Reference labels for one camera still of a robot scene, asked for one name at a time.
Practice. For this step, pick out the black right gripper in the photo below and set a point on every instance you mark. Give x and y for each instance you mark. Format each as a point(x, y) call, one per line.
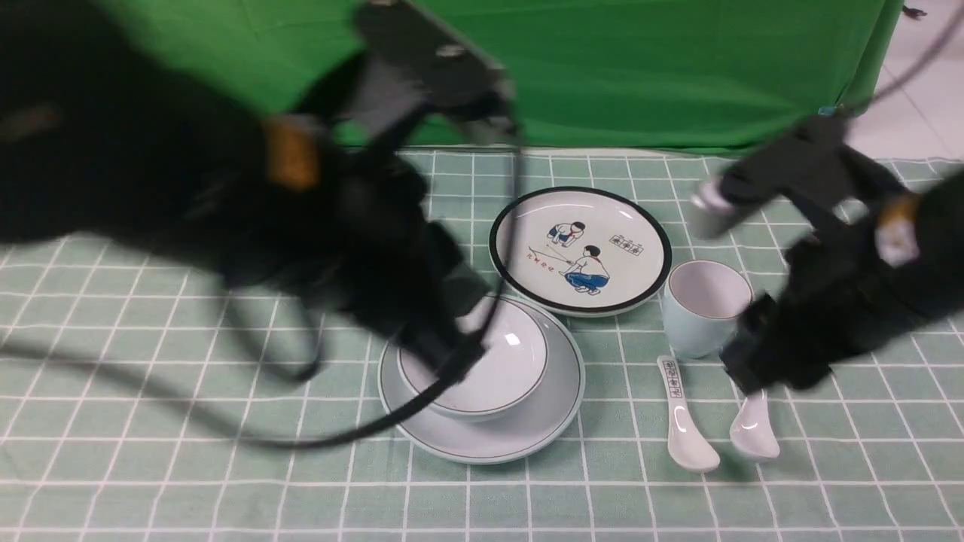
point(832, 309)

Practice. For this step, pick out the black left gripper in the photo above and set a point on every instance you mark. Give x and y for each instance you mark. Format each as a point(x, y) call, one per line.
point(402, 275)

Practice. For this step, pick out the light blue ceramic cup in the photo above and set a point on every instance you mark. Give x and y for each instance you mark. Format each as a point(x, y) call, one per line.
point(700, 305)

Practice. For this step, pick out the light blue shallow bowl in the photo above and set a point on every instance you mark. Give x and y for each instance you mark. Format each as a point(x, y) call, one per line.
point(515, 361)

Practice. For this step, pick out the light blue ceramic spoon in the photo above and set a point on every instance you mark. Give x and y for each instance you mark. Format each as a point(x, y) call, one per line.
point(751, 432)

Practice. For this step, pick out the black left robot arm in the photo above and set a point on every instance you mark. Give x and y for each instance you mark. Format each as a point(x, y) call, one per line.
point(101, 137)

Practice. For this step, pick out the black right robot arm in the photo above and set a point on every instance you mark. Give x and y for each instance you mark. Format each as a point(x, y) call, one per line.
point(919, 242)

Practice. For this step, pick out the black-rimmed plate with cartoon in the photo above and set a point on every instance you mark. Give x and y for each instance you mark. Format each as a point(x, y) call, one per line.
point(580, 251)

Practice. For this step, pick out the large light blue plate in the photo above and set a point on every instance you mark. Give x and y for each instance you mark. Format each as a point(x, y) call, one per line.
point(523, 430)

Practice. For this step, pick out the white spoon with characters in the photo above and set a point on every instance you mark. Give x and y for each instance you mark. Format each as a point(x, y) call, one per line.
point(685, 443)

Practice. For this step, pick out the green backdrop cloth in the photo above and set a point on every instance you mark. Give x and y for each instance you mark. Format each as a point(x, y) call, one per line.
point(704, 76)

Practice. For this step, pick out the green checkered tablecloth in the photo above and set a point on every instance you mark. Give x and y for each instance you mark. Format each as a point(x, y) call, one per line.
point(873, 455)

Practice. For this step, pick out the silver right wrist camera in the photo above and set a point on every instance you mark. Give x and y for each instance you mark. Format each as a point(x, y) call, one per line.
point(811, 165)

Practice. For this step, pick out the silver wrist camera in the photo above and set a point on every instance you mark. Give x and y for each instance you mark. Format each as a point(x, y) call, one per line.
point(412, 61)
point(811, 165)

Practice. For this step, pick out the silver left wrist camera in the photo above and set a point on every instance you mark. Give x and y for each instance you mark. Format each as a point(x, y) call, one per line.
point(412, 61)

